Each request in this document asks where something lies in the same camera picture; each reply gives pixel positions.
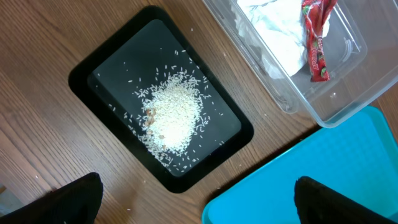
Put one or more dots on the clear plastic bin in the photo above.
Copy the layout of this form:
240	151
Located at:
360	52

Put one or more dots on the black rectangular tray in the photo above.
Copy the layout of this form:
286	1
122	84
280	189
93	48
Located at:
152	28

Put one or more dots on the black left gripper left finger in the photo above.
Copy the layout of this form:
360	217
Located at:
76	202

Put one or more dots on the teal plastic tray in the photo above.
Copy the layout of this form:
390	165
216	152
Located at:
358	159

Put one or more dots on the pile of rice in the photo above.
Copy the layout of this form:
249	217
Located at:
166	102

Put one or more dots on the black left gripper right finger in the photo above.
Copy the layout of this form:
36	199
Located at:
319	204

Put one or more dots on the white napkin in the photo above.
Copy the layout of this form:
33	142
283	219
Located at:
280	25

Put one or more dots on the red snack wrapper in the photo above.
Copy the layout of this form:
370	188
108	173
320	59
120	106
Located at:
315	13

